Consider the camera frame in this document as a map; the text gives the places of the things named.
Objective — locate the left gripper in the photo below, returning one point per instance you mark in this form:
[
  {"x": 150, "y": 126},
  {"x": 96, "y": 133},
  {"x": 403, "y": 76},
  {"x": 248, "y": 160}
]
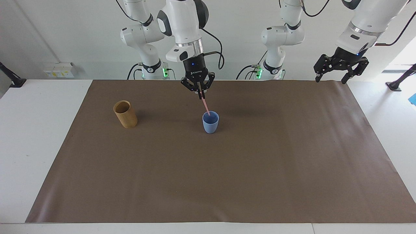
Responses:
[{"x": 348, "y": 58}]

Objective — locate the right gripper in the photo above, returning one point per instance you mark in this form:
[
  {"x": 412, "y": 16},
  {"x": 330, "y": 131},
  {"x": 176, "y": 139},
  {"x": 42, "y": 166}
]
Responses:
[{"x": 194, "y": 67}]

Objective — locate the pink chopstick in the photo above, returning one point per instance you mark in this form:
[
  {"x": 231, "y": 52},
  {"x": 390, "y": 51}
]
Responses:
[{"x": 205, "y": 104}]

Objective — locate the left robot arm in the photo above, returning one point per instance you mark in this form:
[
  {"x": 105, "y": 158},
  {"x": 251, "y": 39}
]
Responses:
[{"x": 282, "y": 35}]

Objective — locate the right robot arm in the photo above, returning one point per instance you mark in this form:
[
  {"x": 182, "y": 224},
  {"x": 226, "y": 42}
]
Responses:
[{"x": 182, "y": 19}]

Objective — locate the blue cup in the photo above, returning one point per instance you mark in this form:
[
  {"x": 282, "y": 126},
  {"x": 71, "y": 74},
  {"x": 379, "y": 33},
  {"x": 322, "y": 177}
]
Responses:
[{"x": 210, "y": 125}]

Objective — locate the brown wooden cup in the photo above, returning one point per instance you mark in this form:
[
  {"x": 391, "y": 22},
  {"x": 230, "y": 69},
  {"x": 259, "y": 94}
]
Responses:
[{"x": 126, "y": 117}]

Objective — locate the black stand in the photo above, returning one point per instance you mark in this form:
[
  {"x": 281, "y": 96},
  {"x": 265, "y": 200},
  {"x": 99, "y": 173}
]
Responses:
[
  {"x": 13, "y": 79},
  {"x": 401, "y": 80}
]

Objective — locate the white wall socket box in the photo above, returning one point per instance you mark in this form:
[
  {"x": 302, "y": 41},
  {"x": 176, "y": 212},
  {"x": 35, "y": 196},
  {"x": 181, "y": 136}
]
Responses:
[{"x": 59, "y": 70}]

